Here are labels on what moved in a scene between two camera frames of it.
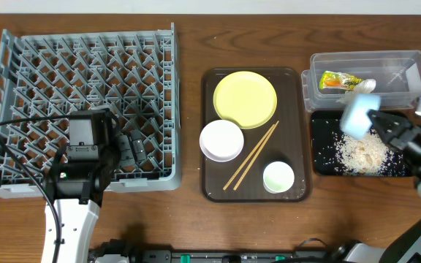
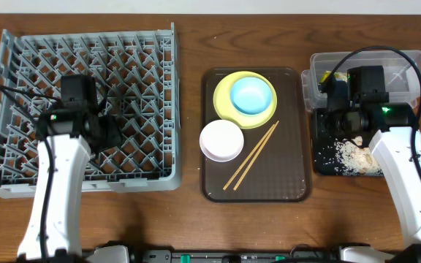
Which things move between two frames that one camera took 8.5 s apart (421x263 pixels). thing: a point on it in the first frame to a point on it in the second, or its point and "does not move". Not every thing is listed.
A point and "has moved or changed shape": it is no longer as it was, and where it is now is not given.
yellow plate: [246, 98] does not move
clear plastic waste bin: [396, 78] does not move
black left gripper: [131, 145] to [109, 132]
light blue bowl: [354, 120] has moved or changed shape
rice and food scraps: [369, 155] does not move
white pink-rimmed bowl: [221, 141] does not move
